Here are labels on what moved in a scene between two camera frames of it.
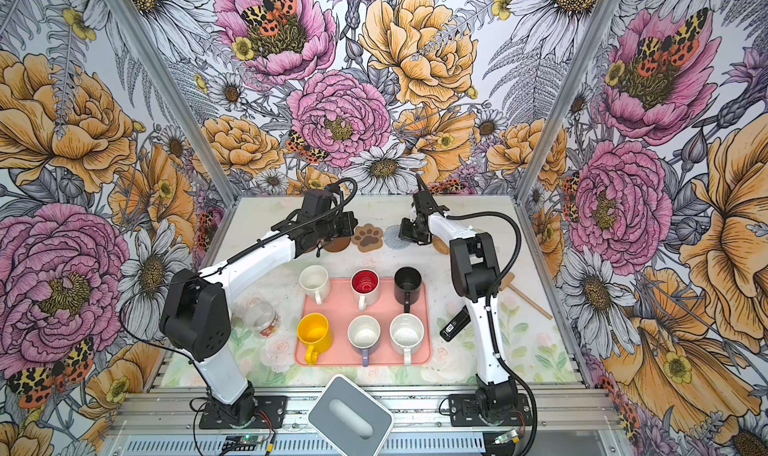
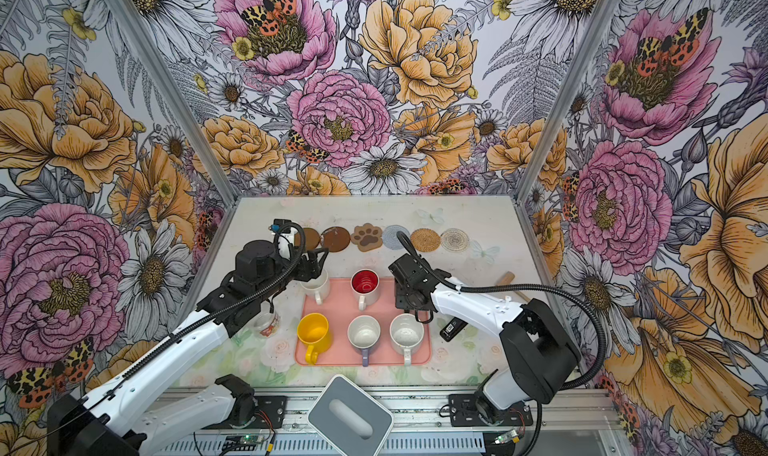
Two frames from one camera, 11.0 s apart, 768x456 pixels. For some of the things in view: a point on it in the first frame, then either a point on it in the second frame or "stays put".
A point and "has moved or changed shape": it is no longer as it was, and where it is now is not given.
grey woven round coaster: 392,239 stays put
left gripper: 349,223 → 306,274
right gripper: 404,233 → 401,302
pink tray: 340,307 stays put
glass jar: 262,318 stays put
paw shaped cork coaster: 368,238 stays put
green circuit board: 241,442 stays put
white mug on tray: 407,332 stays put
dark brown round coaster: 338,244 has moved or changed shape
